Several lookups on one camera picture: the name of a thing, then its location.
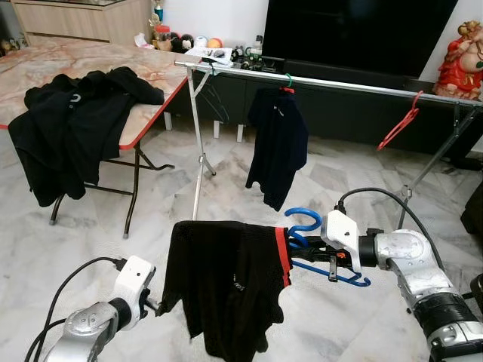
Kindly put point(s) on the silver metal clothes rack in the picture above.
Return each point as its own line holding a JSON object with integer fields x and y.
{"x": 347, "y": 84}

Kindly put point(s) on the white tissue box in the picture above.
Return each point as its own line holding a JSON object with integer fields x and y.
{"x": 143, "y": 41}

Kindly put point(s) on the black shirt with red collar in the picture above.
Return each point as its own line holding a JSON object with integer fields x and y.
{"x": 226, "y": 286}

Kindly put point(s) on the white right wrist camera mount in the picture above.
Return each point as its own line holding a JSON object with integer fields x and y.
{"x": 339, "y": 230}

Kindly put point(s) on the red laughing buddha statue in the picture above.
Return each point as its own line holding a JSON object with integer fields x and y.
{"x": 456, "y": 68}

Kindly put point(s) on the stack of papers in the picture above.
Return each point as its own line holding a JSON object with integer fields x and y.
{"x": 211, "y": 54}

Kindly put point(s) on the blue plastic hanger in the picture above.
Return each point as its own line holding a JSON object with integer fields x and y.
{"x": 303, "y": 212}

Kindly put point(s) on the green plastic hanger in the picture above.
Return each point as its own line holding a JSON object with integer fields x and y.
{"x": 289, "y": 78}

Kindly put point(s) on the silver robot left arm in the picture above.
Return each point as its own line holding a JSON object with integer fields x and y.
{"x": 87, "y": 332}

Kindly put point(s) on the black television console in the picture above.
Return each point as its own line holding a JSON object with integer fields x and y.
{"x": 339, "y": 113}

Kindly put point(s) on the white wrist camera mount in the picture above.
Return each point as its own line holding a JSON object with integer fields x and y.
{"x": 339, "y": 230}
{"x": 134, "y": 283}

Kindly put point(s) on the light wooden cabinet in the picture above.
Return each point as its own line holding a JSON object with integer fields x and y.
{"x": 75, "y": 23}

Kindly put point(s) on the orange yellow ball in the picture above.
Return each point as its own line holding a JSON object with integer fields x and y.
{"x": 216, "y": 43}

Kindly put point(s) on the navy shirt with red trim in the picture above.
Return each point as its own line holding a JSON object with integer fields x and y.
{"x": 275, "y": 143}

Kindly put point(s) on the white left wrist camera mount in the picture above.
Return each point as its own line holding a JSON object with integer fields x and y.
{"x": 134, "y": 283}

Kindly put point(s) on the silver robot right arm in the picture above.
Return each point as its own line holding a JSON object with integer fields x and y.
{"x": 407, "y": 256}

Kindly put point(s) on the black round toy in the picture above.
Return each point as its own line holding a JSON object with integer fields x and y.
{"x": 181, "y": 43}

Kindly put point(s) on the red plastic hanger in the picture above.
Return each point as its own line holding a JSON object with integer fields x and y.
{"x": 410, "y": 115}

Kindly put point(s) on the blue gold trophy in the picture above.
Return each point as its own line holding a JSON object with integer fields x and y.
{"x": 157, "y": 13}

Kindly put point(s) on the dark sofa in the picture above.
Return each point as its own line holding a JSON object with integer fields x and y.
{"x": 475, "y": 211}

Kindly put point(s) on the red lidded jar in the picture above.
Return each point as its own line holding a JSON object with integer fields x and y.
{"x": 162, "y": 39}

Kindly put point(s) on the white blue ball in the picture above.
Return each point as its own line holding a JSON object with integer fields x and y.
{"x": 201, "y": 41}

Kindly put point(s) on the large black television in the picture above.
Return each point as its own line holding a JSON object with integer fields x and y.
{"x": 355, "y": 34}

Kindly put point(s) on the black stool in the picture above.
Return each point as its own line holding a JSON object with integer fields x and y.
{"x": 478, "y": 290}

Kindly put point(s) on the marble top folding table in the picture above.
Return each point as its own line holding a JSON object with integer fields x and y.
{"x": 45, "y": 60}

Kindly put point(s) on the black clothes pile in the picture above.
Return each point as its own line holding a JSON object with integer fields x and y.
{"x": 68, "y": 128}

